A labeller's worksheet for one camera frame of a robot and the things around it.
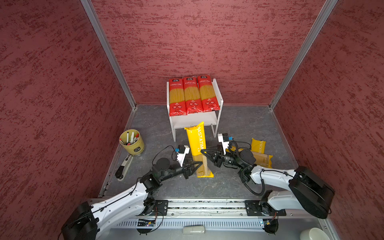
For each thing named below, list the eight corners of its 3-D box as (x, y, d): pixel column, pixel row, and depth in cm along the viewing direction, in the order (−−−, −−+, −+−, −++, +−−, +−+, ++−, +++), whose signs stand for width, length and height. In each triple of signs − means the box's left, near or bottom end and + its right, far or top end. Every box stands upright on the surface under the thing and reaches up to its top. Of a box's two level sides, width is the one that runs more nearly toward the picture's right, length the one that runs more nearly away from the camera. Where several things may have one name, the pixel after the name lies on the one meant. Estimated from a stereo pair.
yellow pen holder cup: (125, 157, 94) (115, 146, 82) (130, 141, 101) (122, 129, 89) (143, 157, 94) (136, 146, 82) (147, 142, 101) (141, 129, 89)
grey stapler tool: (117, 180, 85) (113, 177, 81) (130, 157, 94) (127, 153, 90) (121, 181, 84) (118, 178, 80) (134, 158, 94) (131, 154, 90)
